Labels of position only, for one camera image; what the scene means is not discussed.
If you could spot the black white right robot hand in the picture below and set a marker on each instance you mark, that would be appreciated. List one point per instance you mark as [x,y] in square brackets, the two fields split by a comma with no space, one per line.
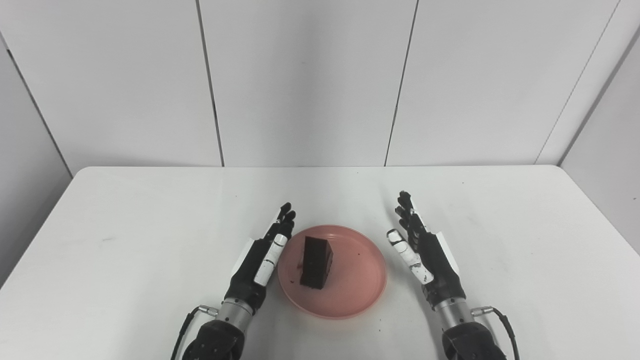
[437,270]

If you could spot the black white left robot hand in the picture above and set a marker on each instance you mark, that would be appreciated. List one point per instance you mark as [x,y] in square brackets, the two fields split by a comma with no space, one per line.
[247,280]

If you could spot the chocolate cake slice with fruit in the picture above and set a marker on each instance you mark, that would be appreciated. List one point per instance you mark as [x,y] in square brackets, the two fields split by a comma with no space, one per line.
[315,262]

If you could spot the pink round plate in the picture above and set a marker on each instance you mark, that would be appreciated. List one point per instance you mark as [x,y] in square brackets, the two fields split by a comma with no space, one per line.
[357,280]

